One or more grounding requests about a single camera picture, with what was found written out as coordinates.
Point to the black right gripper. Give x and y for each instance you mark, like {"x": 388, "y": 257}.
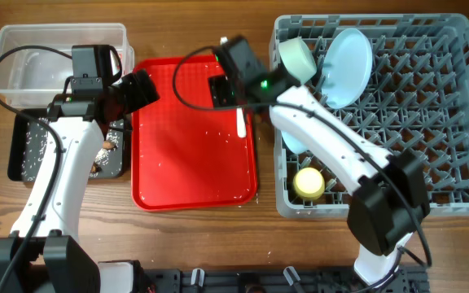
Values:
{"x": 218, "y": 91}

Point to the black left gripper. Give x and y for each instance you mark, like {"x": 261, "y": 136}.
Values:
{"x": 142, "y": 89}

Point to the white plastic spoon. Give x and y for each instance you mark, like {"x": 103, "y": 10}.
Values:
{"x": 240, "y": 123}

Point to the brown carrot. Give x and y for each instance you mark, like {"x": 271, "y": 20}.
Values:
{"x": 108, "y": 145}

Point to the small light blue bowl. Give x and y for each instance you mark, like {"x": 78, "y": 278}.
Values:
{"x": 293, "y": 144}

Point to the yellow plastic cup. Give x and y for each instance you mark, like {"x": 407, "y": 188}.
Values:
{"x": 308, "y": 183}

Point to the light blue plate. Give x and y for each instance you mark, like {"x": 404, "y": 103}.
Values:
{"x": 346, "y": 68}

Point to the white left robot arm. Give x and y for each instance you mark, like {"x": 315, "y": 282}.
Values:
{"x": 42, "y": 252}

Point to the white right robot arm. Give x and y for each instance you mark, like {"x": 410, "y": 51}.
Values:
{"x": 389, "y": 194}

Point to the black waste bin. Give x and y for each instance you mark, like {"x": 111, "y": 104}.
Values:
{"x": 18, "y": 142}

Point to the grey dishwasher rack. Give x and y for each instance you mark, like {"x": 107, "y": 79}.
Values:
{"x": 417, "y": 98}

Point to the red plastic tray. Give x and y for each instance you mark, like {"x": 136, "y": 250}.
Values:
{"x": 182, "y": 158}

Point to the clear plastic bin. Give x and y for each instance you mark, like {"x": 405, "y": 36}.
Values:
{"x": 31, "y": 78}

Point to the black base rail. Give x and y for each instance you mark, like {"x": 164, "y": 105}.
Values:
{"x": 324, "y": 280}

